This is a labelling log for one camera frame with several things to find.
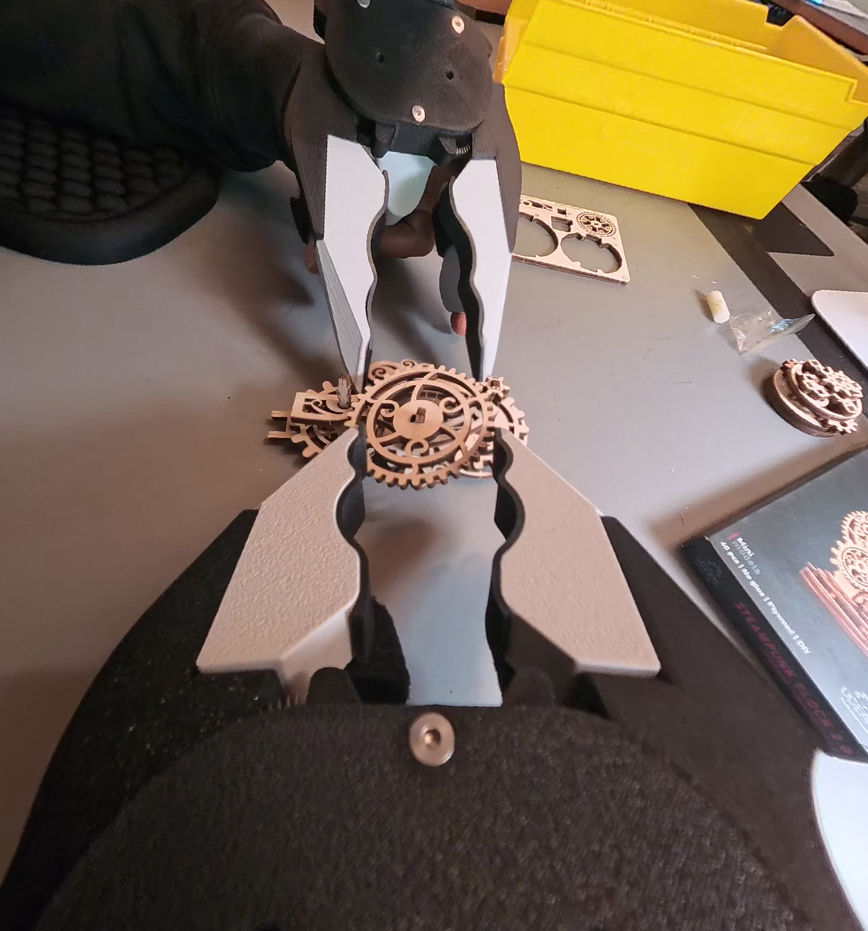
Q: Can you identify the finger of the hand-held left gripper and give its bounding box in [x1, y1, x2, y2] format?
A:
[434, 156, 520, 379]
[316, 134, 390, 379]

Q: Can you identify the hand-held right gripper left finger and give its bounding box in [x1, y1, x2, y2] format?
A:
[196, 428, 371, 701]

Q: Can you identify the yellow plastic bin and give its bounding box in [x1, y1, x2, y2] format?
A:
[494, 0, 868, 219]

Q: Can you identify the black mesh chair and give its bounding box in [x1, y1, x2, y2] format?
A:
[0, 95, 223, 264]

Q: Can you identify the wooden gear assembly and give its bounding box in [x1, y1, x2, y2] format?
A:
[361, 358, 531, 466]

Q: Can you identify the clear plastic bag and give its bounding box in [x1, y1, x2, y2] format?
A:
[725, 309, 817, 356]

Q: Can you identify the black puzzle box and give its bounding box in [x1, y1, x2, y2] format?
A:
[680, 435, 868, 765]

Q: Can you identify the grey desk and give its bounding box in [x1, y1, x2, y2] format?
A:
[0, 156, 868, 931]

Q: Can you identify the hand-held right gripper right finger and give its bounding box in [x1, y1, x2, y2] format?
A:
[492, 433, 661, 686]

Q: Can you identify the large wooden gear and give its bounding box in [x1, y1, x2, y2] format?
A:
[363, 366, 502, 490]

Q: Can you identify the wooden puzzle sheet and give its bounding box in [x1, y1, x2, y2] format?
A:
[513, 195, 631, 286]

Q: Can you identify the small assembled gear model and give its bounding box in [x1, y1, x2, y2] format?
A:
[763, 358, 866, 439]

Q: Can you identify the person's left hand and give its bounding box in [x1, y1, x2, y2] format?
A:
[379, 209, 473, 337]

